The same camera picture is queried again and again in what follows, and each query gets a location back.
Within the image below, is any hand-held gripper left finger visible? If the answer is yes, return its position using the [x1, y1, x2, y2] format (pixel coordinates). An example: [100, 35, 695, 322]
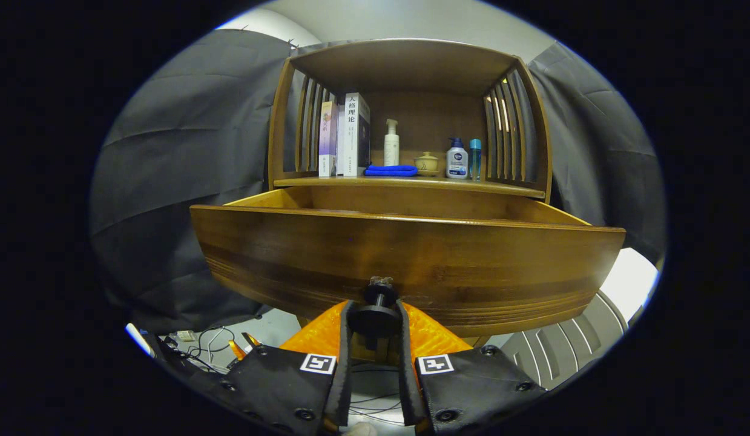
[208, 300, 356, 436]

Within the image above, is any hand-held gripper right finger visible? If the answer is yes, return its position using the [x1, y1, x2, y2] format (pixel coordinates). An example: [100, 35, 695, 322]
[396, 299, 548, 435]

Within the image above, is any wooden drawer with black knob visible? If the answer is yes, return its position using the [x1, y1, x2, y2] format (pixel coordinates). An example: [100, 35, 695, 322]
[189, 185, 627, 352]

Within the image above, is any wooden countertop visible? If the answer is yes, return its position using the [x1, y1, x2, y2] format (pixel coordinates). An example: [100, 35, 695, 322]
[274, 167, 546, 199]

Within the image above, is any wooden cabinet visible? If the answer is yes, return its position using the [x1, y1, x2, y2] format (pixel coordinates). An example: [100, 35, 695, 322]
[268, 38, 554, 364]

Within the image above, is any white and grey box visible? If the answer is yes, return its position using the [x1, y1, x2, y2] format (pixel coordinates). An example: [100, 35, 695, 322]
[502, 247, 660, 391]

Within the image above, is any black backdrop cloth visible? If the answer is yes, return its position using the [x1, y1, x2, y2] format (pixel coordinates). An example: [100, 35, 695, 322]
[89, 29, 667, 334]

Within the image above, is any white bottle with blue cap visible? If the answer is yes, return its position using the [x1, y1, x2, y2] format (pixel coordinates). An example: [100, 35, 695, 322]
[446, 137, 469, 180]

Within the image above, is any yellow lidded ceramic teacup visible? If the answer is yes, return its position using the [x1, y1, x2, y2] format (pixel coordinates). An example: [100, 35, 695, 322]
[413, 151, 439, 177]

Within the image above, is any blue folded cloth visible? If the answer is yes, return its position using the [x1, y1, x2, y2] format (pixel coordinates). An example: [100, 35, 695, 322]
[364, 164, 418, 177]

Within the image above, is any white pump bottle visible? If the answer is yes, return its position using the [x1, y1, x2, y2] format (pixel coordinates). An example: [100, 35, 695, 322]
[384, 119, 400, 167]

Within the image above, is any purple spine book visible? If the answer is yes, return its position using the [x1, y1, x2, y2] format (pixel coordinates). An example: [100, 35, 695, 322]
[318, 101, 339, 178]

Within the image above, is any white spine book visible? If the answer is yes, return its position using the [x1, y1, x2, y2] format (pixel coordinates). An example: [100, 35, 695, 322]
[337, 92, 371, 177]

